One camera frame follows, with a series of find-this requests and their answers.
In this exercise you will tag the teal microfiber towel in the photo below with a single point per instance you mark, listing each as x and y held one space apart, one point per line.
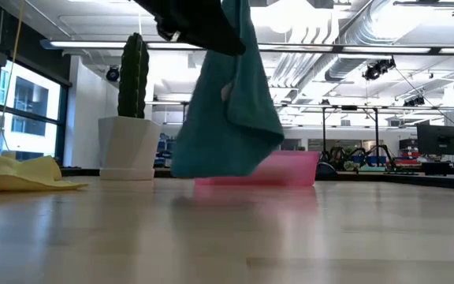
227 134

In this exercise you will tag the green cactus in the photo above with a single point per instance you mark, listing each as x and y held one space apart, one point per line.
132 79

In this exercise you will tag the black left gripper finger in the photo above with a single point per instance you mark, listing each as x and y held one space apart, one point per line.
199 23

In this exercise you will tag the white ceiling light bar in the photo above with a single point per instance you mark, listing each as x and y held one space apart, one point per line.
85 44
388 50

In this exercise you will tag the black computer monitor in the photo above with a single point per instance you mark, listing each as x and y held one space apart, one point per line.
440 138

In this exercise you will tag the black round ceiling speaker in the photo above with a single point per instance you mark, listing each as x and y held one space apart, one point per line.
112 74

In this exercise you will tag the black track spotlight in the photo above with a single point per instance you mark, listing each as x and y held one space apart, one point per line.
376 70
414 101

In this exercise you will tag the black background robot arms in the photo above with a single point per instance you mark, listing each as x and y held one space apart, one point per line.
335 153

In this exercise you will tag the yellow microfiber towel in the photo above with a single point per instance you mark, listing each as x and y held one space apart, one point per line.
14 173

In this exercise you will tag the large black-framed window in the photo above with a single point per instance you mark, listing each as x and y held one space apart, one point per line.
30 98

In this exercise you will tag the pink cloth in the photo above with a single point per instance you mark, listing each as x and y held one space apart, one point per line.
286 169

